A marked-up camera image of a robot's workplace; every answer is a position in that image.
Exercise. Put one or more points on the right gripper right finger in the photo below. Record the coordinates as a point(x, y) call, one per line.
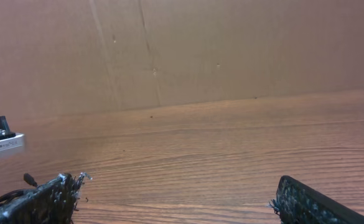
point(297, 203)

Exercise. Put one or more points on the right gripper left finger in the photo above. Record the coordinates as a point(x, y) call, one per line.
point(52, 202)

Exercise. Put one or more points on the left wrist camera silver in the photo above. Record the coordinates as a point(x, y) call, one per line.
point(10, 142)

